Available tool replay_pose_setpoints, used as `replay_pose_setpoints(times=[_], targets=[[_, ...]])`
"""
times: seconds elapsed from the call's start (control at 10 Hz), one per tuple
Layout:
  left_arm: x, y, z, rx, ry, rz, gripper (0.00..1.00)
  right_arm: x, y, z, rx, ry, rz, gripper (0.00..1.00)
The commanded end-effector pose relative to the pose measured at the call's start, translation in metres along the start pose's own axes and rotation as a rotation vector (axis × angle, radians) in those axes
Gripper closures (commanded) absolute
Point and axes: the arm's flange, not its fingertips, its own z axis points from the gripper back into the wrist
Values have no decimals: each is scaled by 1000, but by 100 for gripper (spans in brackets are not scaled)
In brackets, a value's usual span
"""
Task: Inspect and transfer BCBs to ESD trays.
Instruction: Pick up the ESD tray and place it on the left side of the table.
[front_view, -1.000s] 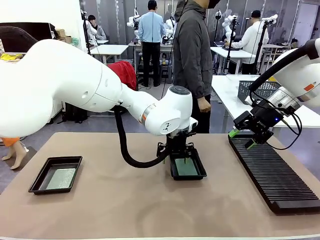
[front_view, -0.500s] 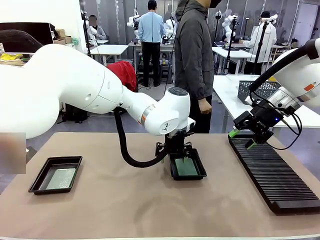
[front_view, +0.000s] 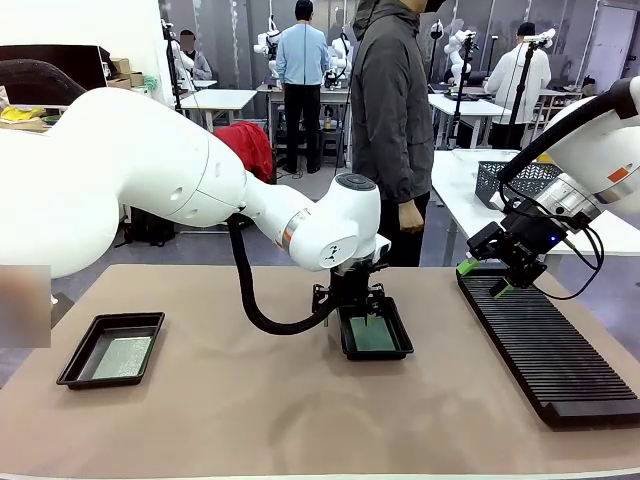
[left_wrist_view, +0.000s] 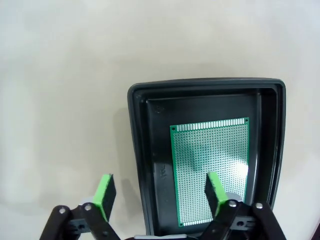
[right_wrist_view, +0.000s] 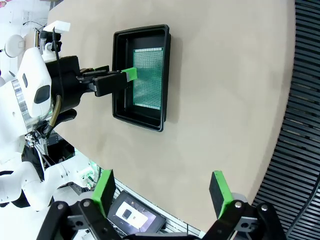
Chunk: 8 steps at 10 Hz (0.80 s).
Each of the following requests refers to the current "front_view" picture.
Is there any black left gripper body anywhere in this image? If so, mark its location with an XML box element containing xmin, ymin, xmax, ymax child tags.
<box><xmin>329</xmin><ymin>259</ymin><xmax>377</xmax><ymax>311</ymax></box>

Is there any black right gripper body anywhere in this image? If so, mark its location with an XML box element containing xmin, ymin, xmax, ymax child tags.
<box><xmin>501</xmin><ymin>202</ymin><xmax>569</xmax><ymax>269</ymax></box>

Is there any black ESD tray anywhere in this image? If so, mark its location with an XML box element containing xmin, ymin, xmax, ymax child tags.
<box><xmin>55</xmin><ymin>311</ymin><xmax>166</xmax><ymax>391</ymax></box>
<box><xmin>337</xmin><ymin>296</ymin><xmax>415</xmax><ymax>362</ymax></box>

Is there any green perforated circuit board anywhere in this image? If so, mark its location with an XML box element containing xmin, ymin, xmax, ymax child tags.
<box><xmin>348</xmin><ymin>315</ymin><xmax>397</xmax><ymax>353</ymax></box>
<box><xmin>91</xmin><ymin>335</ymin><xmax>154</xmax><ymax>381</ymax></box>

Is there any person's right forearm grey sleeve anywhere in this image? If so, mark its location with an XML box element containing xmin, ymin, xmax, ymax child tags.
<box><xmin>382</xmin><ymin>144</ymin><xmax>435</xmax><ymax>205</ymax></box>

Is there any person's right hand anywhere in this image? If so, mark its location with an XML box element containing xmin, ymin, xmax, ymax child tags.
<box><xmin>398</xmin><ymin>202</ymin><xmax>426</xmax><ymax>235</ymax></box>

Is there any white side table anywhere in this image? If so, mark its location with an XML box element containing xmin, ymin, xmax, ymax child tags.
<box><xmin>429</xmin><ymin>148</ymin><xmax>640</xmax><ymax>266</ymax></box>

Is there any grey mesh basket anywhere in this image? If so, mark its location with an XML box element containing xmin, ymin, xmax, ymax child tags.
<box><xmin>474</xmin><ymin>160</ymin><xmax>564</xmax><ymax>211</ymax></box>

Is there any black corrugated left arm sleeve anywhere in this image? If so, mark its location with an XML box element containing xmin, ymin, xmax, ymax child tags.
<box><xmin>0</xmin><ymin>58</ymin><xmax>346</xmax><ymax>336</ymax></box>

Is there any black corrugated arm sleeve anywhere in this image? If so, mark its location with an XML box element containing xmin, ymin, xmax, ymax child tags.
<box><xmin>0</xmin><ymin>58</ymin><xmax>346</xmax><ymax>336</ymax></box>
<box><xmin>498</xmin><ymin>77</ymin><xmax>640</xmax><ymax>187</ymax></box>

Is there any black slotted PCB rack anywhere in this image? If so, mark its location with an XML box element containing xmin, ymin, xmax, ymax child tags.
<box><xmin>455</xmin><ymin>262</ymin><xmax>640</xmax><ymax>430</ymax></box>

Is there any black corrugated right arm sleeve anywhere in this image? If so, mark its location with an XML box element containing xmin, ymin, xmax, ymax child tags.
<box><xmin>498</xmin><ymin>77</ymin><xmax>640</xmax><ymax>187</ymax></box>

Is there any white background table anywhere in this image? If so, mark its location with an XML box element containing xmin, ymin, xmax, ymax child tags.
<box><xmin>428</xmin><ymin>92</ymin><xmax>511</xmax><ymax>150</ymax></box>
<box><xmin>178</xmin><ymin>88</ymin><xmax>259</xmax><ymax>134</ymax></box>

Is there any person in white coat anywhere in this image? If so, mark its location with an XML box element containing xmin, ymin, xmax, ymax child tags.
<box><xmin>483</xmin><ymin>22</ymin><xmax>553</xmax><ymax>150</ymax></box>

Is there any red jacket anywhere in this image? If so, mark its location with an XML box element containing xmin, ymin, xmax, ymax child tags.
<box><xmin>213</xmin><ymin>121</ymin><xmax>275</xmax><ymax>185</ymax></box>

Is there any person in grey jacket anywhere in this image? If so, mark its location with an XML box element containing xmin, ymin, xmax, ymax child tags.
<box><xmin>349</xmin><ymin>0</ymin><xmax>446</xmax><ymax>269</ymax></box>

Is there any black backpack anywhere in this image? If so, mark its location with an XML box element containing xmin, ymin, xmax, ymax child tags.
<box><xmin>124</xmin><ymin>207</ymin><xmax>176</xmax><ymax>248</ymax></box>

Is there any person in blue shirt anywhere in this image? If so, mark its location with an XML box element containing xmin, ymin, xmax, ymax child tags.
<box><xmin>275</xmin><ymin>0</ymin><xmax>331</xmax><ymax>176</ymax></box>

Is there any dark grey floor mat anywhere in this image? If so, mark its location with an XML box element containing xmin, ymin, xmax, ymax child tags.
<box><xmin>49</xmin><ymin>292</ymin><xmax>76</xmax><ymax>326</ymax></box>

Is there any seated background person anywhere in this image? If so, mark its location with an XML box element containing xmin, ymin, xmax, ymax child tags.
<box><xmin>172</xmin><ymin>28</ymin><xmax>214</xmax><ymax>84</ymax></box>

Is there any black tripod stand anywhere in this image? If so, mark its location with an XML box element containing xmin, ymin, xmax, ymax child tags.
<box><xmin>160</xmin><ymin>18</ymin><xmax>186</xmax><ymax>116</ymax></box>

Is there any black computer monitor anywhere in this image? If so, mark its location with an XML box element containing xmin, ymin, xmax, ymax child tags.
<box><xmin>0</xmin><ymin>44</ymin><xmax>114</xmax><ymax>94</ymax></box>

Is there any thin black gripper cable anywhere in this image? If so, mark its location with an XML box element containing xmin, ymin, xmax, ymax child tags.
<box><xmin>499</xmin><ymin>182</ymin><xmax>606</xmax><ymax>301</ymax></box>

